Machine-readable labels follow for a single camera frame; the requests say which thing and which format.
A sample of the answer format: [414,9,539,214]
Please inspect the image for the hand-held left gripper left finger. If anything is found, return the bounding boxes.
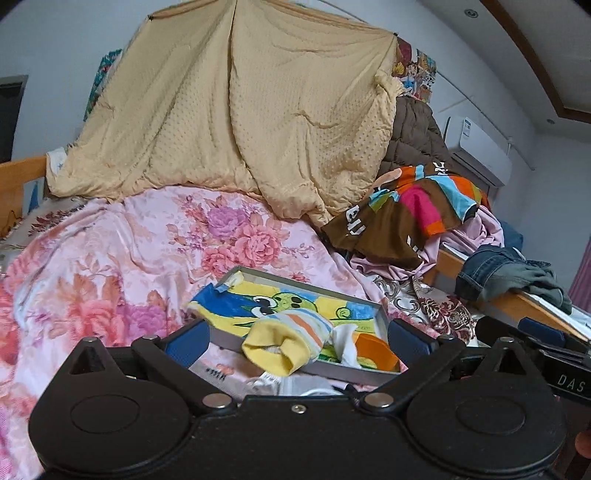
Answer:
[65,319,238,415]

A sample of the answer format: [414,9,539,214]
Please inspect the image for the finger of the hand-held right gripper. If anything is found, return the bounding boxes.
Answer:
[475,316,588,357]

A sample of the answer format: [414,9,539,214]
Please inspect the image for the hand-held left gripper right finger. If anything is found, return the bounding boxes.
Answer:
[353,319,536,415]

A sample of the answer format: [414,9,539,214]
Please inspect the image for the grey tray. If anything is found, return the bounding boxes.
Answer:
[187,265,402,386]

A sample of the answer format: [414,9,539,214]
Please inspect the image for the white cloth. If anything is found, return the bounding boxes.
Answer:
[332,325,365,367]

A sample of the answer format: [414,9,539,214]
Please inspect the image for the yellow striped sock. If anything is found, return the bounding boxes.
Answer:
[240,309,334,377]

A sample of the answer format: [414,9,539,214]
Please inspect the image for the white brown patterned sheet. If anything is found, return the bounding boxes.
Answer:
[374,274,481,344]

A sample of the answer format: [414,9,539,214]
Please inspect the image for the grey garment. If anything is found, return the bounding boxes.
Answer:
[512,261,573,315]

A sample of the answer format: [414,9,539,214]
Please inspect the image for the cartoon picture board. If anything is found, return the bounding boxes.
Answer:
[187,277,379,361]

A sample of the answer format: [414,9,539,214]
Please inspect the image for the purple curtain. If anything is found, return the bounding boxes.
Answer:
[570,240,591,315]

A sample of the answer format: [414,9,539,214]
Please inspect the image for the blue jeans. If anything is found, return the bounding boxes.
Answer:
[455,244,532,303]

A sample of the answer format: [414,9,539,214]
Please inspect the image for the blue cloth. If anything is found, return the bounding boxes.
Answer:
[499,222,525,252]

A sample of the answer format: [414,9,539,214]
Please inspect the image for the pink floral bedsheet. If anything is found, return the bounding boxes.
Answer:
[0,185,444,480]

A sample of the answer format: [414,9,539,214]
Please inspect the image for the brown colourful striped garment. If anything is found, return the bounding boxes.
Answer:
[321,161,490,271]

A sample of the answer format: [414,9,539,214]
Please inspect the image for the white air conditioner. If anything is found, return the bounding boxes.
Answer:
[443,115,513,188]

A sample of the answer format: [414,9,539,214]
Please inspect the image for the brown quilted jacket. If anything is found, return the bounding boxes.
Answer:
[379,95,455,178]

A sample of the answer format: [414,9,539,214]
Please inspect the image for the light blue object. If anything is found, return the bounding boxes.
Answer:
[23,180,45,214]

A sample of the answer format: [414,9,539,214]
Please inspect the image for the beige dotted blanket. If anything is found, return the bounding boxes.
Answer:
[46,0,407,227]

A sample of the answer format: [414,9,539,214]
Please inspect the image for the dark doorway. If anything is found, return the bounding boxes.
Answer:
[0,76,28,163]

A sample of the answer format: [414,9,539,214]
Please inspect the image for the cartoon wall poster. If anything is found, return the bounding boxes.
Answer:
[392,37,437,102]

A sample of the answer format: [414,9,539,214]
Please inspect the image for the teal wall poster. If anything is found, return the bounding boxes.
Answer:
[84,50,123,121]

